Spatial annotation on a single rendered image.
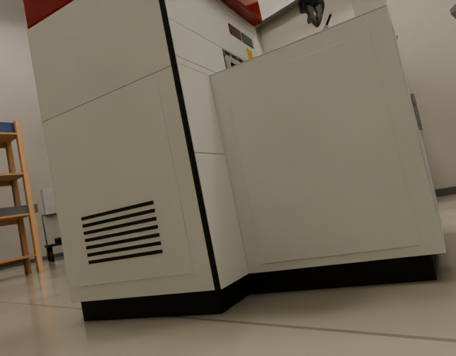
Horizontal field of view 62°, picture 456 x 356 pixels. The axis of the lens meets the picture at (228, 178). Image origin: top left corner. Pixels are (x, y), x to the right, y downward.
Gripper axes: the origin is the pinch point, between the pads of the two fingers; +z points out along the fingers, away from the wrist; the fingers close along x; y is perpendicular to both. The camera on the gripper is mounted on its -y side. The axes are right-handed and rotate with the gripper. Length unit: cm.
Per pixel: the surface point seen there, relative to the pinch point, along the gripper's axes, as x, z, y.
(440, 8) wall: -226, -97, 207
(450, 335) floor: 20, 101, -73
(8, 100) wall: 433, -282, 756
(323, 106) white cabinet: 17, 42, -29
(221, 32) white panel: 38.8, -5.1, 7.4
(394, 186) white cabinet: 4, 71, -37
